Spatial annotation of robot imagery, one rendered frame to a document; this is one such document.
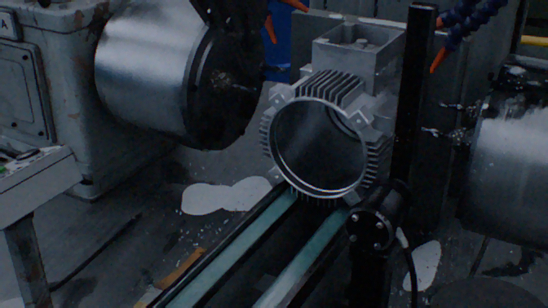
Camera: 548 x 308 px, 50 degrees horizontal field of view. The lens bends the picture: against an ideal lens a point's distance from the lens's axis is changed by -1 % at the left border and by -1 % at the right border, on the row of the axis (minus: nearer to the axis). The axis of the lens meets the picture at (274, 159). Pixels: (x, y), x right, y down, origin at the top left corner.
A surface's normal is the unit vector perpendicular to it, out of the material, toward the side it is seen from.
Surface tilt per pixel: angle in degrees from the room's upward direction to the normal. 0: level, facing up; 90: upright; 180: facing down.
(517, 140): 58
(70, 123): 89
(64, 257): 0
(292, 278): 0
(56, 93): 89
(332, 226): 0
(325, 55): 90
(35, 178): 69
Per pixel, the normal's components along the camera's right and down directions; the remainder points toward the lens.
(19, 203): 0.82, -0.07
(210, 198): 0.01, -0.87
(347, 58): -0.50, 0.43
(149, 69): -0.46, 0.09
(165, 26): -0.28, -0.46
